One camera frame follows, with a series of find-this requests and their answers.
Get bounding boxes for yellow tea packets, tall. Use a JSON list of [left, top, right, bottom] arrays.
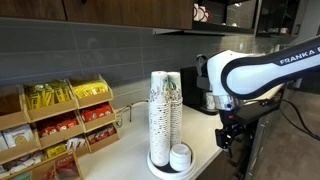
[[23, 80, 72, 110]]

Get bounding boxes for black silver coffee machine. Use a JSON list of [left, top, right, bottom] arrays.
[[179, 54, 219, 116]]

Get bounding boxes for curved metal wire holder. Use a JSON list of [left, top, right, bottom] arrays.
[[115, 99, 149, 128]]

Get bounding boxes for yellow tea packets, flat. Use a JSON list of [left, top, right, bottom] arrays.
[[72, 80, 110, 99]]

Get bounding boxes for white sweetener box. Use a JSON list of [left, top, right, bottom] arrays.
[[2, 124, 34, 149]]

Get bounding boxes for red packets, wide pile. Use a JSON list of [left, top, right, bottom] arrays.
[[38, 118, 79, 138]]

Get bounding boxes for wooden packet organizer rack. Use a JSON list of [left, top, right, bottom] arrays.
[[0, 73, 120, 180]]

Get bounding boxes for red snack bag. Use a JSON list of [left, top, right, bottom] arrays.
[[54, 154, 80, 179]]

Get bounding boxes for dark open wall shelf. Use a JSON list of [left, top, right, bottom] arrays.
[[153, 0, 258, 36]]

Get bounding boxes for yellow and white sachets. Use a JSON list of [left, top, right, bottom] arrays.
[[44, 136, 87, 159]]

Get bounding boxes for dark wooden upper cabinet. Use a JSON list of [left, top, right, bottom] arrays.
[[0, 0, 194, 30]]

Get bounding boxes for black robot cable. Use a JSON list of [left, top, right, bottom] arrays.
[[279, 98, 320, 142]]

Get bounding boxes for patterned paper cup stack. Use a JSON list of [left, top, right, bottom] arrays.
[[166, 71, 184, 148], [148, 70, 172, 168]]

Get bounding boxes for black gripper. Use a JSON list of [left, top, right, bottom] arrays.
[[214, 109, 249, 158]]

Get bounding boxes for red packets, large pile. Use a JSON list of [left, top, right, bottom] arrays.
[[80, 103, 114, 123]]

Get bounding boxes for dark lower cabinets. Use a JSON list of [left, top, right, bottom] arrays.
[[244, 96, 285, 180]]

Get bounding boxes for round white cup tray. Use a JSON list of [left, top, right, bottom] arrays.
[[146, 141, 197, 180]]

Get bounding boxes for white red mugs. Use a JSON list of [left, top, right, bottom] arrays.
[[193, 3, 212, 23]]

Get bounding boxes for red packets, dark pile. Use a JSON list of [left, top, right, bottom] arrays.
[[87, 124, 117, 145]]

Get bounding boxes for white creamer cups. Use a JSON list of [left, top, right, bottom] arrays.
[[3, 151, 44, 174]]

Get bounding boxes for white cup lid stack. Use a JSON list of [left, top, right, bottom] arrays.
[[169, 143, 193, 172]]

